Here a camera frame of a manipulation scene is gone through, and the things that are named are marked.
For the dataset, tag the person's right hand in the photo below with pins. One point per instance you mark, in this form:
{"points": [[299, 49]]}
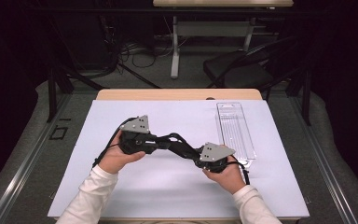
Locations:
{"points": [[230, 179]]}

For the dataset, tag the wooden table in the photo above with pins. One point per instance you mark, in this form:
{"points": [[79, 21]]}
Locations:
{"points": [[167, 94]]}

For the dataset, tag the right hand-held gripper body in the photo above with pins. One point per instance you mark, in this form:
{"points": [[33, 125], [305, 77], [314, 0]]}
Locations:
{"points": [[214, 152]]}

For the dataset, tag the white-legged wooden desk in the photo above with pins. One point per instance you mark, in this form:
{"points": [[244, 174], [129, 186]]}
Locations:
{"points": [[211, 28]]}

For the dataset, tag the white table mat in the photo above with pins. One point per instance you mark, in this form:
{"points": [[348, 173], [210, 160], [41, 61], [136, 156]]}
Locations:
{"points": [[180, 186]]}

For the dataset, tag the black folding chair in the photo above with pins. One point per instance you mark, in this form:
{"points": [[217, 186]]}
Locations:
{"points": [[239, 70]]}

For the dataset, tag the metal floor rail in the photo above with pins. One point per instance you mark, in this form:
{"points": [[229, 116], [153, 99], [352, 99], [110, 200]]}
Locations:
{"points": [[21, 174], [326, 174]]}

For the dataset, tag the clear plastic packaging tray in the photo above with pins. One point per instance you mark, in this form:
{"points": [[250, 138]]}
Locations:
{"points": [[234, 127]]}

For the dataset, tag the black metal stand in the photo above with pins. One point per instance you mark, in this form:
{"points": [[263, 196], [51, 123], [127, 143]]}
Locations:
{"points": [[52, 93], [306, 99]]}

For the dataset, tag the person's left hand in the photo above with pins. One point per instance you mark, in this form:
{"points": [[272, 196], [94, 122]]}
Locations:
{"points": [[115, 158]]}

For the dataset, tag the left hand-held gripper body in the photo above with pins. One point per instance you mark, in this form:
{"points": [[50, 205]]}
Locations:
{"points": [[136, 126]]}

